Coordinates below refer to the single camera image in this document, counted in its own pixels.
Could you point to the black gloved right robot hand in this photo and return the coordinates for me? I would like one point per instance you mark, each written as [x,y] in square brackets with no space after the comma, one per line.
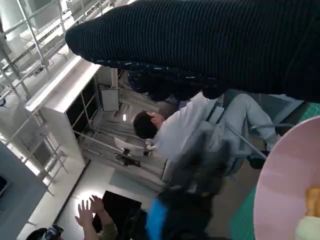
[200,37]

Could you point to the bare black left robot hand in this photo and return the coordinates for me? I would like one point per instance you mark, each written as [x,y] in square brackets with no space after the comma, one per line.
[190,190]

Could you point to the pink bowl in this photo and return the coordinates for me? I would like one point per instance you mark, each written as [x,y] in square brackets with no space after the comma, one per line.
[280,180]

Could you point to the long striped toy bread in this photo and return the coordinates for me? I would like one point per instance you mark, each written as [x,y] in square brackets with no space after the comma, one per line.
[313,200]

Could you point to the round toy bread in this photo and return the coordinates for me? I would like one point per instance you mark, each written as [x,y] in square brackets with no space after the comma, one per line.
[310,228]

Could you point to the green cutting mat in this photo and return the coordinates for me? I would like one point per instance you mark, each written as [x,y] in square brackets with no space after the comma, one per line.
[246,202]

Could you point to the person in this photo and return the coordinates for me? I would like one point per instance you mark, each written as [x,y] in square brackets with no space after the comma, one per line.
[105,230]
[180,130]

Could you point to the black monitor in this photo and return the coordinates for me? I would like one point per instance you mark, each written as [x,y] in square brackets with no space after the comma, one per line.
[117,202]

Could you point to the grey chair with casters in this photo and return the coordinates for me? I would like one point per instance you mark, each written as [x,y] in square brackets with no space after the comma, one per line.
[250,143]

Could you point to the white office chair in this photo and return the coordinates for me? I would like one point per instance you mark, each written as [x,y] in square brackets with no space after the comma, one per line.
[127,146]

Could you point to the framed white panel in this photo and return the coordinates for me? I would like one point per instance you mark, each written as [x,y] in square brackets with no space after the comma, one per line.
[110,100]

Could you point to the VR headset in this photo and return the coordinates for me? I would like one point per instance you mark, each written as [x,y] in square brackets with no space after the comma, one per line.
[53,230]

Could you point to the white shelf cabinet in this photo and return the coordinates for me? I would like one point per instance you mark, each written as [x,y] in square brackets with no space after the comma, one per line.
[57,120]

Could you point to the metal frame rack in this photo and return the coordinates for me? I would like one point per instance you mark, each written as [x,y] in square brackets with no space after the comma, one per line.
[30,50]

